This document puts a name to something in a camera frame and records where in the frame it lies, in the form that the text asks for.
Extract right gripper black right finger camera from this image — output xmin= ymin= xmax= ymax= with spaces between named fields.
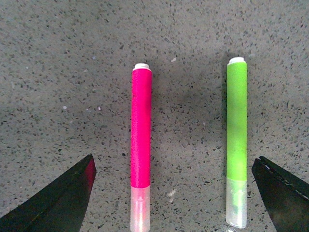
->
xmin=252 ymin=156 xmax=309 ymax=232

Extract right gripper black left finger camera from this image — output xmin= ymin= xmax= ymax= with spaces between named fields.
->
xmin=0 ymin=154 xmax=97 ymax=232

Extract pink pen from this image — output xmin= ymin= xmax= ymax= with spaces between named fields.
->
xmin=130 ymin=63 xmax=152 ymax=232

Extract green pen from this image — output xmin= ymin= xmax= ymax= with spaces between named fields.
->
xmin=226 ymin=57 xmax=247 ymax=229

